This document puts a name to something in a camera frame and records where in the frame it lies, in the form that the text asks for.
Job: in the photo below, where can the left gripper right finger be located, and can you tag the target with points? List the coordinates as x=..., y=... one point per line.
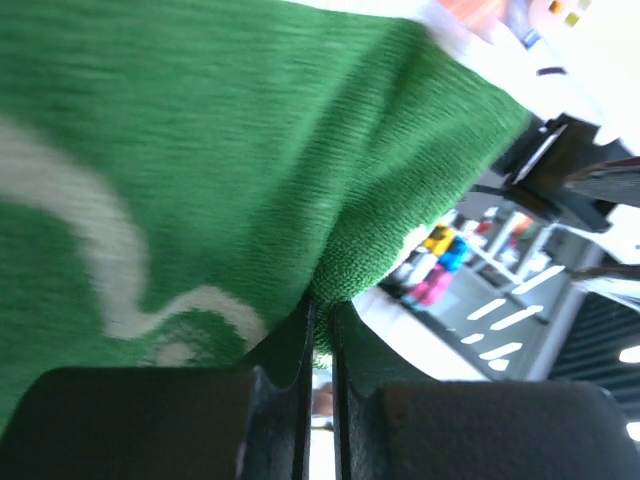
x=392, y=421

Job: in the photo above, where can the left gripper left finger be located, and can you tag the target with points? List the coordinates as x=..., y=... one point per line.
x=249, y=421

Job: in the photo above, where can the green patterned towel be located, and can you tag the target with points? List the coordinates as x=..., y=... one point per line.
x=177, y=175

